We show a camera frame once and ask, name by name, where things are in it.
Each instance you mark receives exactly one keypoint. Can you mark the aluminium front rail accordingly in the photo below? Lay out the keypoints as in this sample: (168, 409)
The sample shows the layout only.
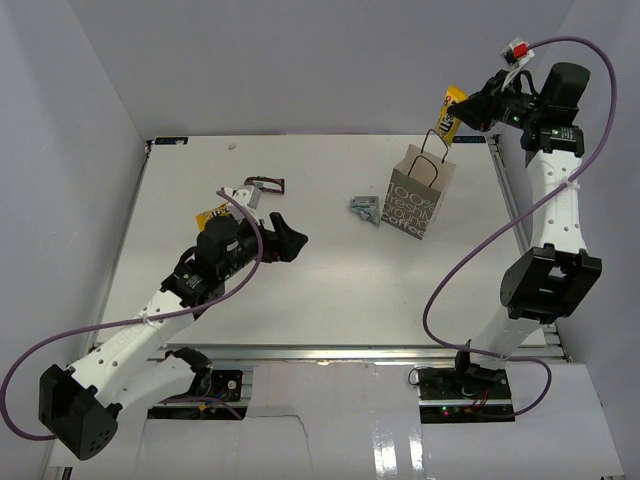
(249, 356)

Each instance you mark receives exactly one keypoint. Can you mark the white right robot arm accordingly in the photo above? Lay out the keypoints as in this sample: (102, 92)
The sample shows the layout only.
(555, 274)

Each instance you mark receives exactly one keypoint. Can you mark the blue label right corner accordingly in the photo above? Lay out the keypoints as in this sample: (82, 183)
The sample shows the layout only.
(469, 139)

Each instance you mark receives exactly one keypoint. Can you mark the grey blue snack packet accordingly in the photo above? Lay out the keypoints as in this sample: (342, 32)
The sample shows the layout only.
(367, 207)

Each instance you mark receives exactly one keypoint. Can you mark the small yellow M&M packet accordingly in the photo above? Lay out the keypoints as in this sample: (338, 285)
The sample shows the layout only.
(447, 125)

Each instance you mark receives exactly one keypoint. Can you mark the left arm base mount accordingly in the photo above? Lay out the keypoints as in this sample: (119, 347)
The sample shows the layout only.
(225, 385)

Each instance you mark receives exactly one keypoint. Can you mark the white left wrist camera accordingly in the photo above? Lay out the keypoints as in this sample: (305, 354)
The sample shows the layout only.
(247, 196)

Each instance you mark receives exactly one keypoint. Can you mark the large yellow M&M packet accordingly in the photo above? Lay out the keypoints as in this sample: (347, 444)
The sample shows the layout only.
(204, 217)

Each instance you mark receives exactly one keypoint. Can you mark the blue label corner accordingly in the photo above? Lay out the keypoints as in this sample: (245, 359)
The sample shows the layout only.
(469, 139)
(170, 141)

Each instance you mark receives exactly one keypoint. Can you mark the blue label left corner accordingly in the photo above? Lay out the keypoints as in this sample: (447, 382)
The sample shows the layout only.
(170, 141)

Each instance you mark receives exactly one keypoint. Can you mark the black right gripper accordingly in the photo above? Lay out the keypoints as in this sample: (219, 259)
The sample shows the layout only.
(480, 111)

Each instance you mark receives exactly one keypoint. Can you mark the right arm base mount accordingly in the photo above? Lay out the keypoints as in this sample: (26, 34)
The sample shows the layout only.
(446, 398)

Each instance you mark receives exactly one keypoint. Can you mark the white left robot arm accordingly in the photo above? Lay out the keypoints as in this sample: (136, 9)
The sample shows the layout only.
(80, 404)

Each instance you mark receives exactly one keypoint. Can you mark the brown paper coffee bag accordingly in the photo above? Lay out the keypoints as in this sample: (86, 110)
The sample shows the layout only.
(418, 185)

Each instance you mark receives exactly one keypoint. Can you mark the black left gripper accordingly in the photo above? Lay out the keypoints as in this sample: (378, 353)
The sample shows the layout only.
(282, 244)

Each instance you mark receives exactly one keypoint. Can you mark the brown chocolate bar wrapper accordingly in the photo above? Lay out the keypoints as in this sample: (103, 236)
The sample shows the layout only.
(267, 184)

